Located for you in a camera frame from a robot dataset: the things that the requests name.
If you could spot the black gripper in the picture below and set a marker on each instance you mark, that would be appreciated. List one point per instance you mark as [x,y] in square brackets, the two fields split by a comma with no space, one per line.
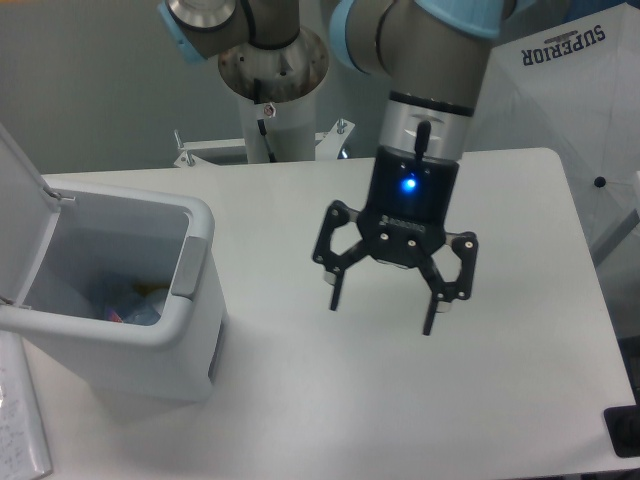
[404,213]

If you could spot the crushed clear plastic bottle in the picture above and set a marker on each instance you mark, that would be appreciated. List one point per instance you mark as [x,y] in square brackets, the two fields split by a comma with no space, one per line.
[120,303]

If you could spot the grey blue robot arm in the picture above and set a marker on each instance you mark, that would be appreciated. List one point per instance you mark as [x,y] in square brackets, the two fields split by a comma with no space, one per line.
[434,52]

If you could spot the white open trash can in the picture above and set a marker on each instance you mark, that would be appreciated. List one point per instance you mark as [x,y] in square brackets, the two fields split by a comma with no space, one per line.
[59,239]

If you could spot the white Superior umbrella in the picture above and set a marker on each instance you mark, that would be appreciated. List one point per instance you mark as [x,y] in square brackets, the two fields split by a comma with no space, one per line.
[575,90]

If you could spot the yellow blue snack package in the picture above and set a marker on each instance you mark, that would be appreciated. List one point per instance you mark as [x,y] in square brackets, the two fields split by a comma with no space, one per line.
[146,289]

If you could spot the black device at edge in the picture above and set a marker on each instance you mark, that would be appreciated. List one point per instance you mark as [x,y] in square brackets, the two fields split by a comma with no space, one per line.
[623,427]

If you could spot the white whiteboard with writing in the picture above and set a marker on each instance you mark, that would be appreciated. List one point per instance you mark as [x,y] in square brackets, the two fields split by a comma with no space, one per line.
[24,447]

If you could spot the white metal mounting frame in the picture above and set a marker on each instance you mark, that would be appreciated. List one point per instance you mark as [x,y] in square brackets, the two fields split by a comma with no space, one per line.
[328,145]

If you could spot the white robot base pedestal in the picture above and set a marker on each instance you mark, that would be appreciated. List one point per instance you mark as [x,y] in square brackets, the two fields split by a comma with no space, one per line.
[276,92]

